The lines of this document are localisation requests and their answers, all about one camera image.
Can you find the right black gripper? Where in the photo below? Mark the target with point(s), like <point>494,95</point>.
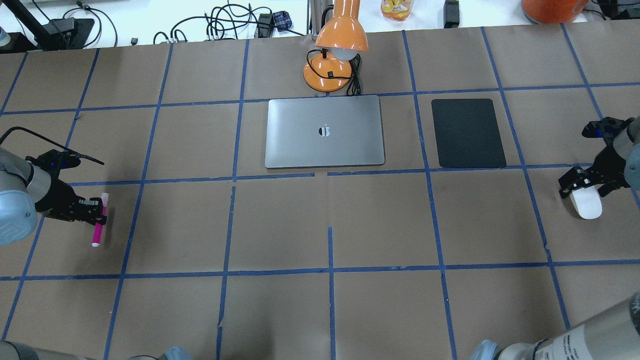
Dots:
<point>607,174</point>

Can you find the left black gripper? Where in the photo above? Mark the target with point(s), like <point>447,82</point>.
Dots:
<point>56,198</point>

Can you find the white computer mouse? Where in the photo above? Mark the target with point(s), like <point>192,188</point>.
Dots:
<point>587,202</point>

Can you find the pink marker pen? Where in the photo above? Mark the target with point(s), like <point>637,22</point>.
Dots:
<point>99,226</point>

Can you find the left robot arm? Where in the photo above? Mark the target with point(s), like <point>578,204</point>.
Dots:
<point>31,187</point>

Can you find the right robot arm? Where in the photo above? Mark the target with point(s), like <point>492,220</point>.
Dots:
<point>612,334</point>

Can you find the black mousepad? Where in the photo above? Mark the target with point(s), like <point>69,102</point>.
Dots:
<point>467,133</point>

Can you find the silver laptop notebook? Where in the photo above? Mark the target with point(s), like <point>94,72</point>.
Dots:
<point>330,131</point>

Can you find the orange bucket with lid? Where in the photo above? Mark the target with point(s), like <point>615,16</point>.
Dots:
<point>552,11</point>

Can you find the black power brick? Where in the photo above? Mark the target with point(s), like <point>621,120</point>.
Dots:
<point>451,14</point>

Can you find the yellow drink bottle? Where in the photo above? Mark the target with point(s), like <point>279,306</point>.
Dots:
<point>396,10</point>

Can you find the orange desk lamp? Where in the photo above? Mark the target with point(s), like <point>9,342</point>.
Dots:
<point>339,41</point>

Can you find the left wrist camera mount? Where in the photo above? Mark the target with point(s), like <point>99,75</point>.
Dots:
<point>53,161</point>

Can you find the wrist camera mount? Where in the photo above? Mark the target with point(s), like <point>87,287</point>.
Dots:
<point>608,128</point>
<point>53,161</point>

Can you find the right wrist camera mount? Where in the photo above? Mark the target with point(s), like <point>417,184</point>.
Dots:
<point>608,128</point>

